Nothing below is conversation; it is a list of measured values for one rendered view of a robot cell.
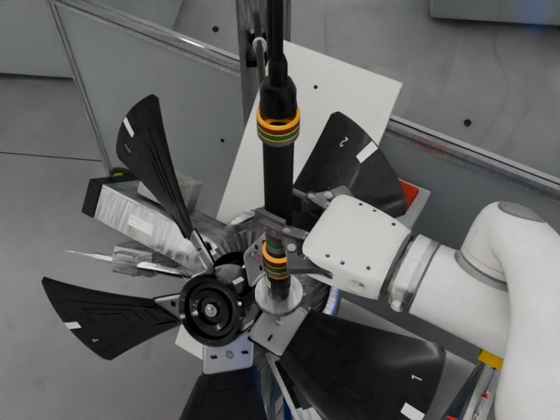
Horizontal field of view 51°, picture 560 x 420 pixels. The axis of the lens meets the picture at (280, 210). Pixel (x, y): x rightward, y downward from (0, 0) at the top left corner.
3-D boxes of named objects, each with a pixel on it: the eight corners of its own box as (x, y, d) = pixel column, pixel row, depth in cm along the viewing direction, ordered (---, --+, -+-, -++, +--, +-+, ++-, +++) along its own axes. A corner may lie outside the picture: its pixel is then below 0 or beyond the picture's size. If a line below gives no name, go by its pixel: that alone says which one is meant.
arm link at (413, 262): (401, 327, 65) (376, 315, 66) (430, 269, 70) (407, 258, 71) (415, 290, 59) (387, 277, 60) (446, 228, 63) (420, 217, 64)
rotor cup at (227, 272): (198, 307, 106) (157, 330, 95) (222, 237, 102) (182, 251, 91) (267, 345, 102) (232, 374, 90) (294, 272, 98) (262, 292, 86)
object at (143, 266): (218, 286, 107) (69, 254, 120) (219, 274, 107) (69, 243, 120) (212, 288, 105) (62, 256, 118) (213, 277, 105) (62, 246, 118)
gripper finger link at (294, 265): (301, 293, 64) (276, 256, 67) (360, 264, 66) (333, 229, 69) (301, 287, 63) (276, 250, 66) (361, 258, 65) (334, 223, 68)
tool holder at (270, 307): (252, 266, 90) (250, 228, 82) (298, 262, 90) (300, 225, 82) (256, 318, 84) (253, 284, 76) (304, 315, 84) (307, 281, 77)
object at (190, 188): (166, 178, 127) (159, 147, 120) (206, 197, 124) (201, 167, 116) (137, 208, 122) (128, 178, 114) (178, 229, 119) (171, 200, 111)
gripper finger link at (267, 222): (292, 264, 67) (243, 240, 69) (306, 244, 69) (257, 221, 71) (293, 249, 65) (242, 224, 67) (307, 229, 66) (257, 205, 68)
